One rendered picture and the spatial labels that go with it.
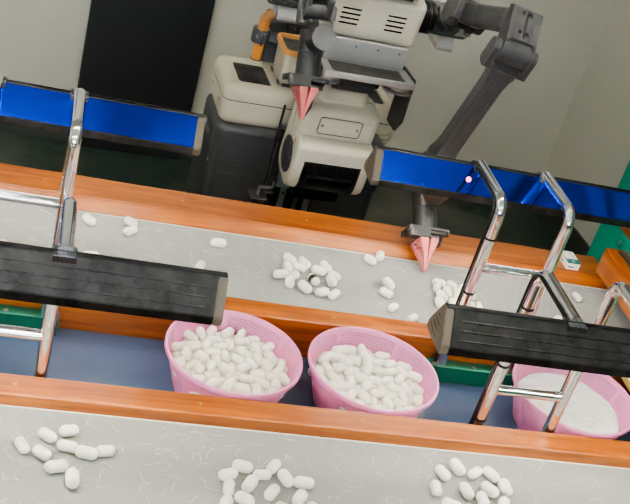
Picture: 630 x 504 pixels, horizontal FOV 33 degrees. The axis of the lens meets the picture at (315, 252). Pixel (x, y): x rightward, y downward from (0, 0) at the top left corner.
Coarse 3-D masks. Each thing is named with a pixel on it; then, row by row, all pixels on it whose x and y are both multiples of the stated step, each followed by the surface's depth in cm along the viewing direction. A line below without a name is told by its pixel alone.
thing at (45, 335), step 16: (64, 208) 162; (64, 224) 158; (64, 240) 154; (64, 256) 152; (48, 320) 177; (0, 336) 178; (16, 336) 178; (32, 336) 178; (48, 336) 179; (48, 352) 181; (48, 368) 183
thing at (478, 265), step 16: (480, 160) 221; (480, 176) 216; (544, 176) 224; (496, 192) 210; (560, 192) 217; (496, 208) 208; (496, 224) 209; (480, 240) 212; (560, 240) 214; (480, 256) 213; (560, 256) 216; (480, 272) 215; (496, 272) 216; (512, 272) 216; (528, 272) 217; (464, 288) 217; (544, 288) 219; (464, 304) 218; (448, 368) 226; (464, 368) 228; (480, 368) 229; (512, 368) 233; (464, 384) 230; (480, 384) 230; (512, 384) 232
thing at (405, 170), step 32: (384, 160) 215; (416, 160) 217; (448, 160) 219; (416, 192) 218; (448, 192) 219; (480, 192) 221; (512, 192) 223; (544, 192) 225; (576, 192) 227; (608, 192) 228; (608, 224) 229
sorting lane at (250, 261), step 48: (48, 240) 223; (96, 240) 228; (144, 240) 233; (192, 240) 239; (240, 240) 244; (240, 288) 227; (288, 288) 232; (336, 288) 237; (432, 288) 248; (480, 288) 254; (576, 288) 267
